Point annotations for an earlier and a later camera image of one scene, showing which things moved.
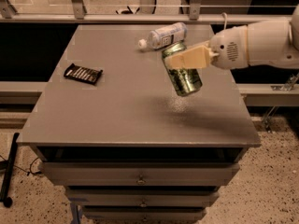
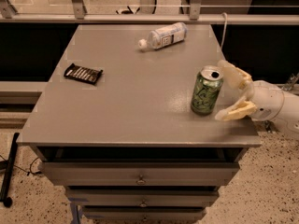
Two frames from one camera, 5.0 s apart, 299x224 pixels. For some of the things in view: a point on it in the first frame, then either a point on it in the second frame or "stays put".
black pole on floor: [6, 183] stays put
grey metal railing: [78, 14] stays put
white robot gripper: [228, 49] -> [267, 101]
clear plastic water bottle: [162, 36] stays put
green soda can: [187, 81] -> [206, 90]
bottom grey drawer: [143, 213] stays put
